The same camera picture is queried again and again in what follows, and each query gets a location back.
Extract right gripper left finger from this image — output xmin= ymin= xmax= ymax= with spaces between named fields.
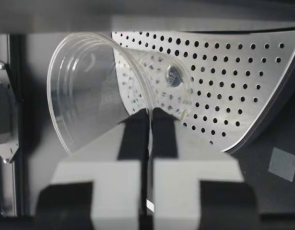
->
xmin=35 ymin=107 xmax=150 ymax=230

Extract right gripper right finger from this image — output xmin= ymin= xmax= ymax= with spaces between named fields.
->
xmin=150 ymin=107 xmax=259 ymax=230

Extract clear plastic cup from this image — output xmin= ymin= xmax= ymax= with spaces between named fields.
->
xmin=47 ymin=33 xmax=193 ymax=154

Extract black frame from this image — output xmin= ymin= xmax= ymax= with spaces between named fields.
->
xmin=0 ymin=33 xmax=30 ymax=216

